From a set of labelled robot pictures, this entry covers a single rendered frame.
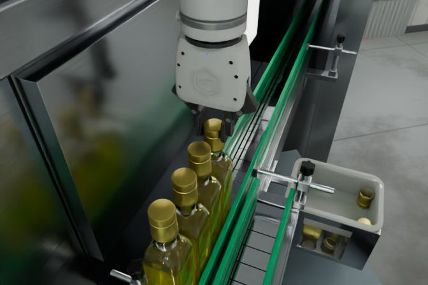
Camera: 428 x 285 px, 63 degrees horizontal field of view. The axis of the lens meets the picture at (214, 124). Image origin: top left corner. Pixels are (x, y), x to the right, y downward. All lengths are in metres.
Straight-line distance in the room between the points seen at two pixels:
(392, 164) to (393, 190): 0.24
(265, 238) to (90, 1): 0.54
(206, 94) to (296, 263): 0.71
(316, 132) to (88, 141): 1.38
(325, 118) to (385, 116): 1.42
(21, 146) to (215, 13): 0.26
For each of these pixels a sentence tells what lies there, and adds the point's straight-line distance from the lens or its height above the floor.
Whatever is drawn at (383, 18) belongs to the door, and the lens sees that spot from 4.25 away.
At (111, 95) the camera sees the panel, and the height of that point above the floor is 1.41.
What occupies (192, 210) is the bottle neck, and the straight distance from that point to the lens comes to 0.51.
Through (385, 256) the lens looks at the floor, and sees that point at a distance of 2.14.
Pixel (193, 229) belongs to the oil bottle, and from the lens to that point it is 0.51.
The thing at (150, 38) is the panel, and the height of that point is 1.44.
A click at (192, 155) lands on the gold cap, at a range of 0.50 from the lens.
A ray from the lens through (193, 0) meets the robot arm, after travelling 0.41.
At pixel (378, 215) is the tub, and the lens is 0.91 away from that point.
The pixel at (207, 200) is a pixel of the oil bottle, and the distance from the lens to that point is 0.55.
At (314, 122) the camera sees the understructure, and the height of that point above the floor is 0.65.
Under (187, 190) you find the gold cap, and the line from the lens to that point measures 0.47.
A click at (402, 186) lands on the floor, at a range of 2.51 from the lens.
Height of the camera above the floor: 1.68
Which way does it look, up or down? 39 degrees down
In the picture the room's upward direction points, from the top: straight up
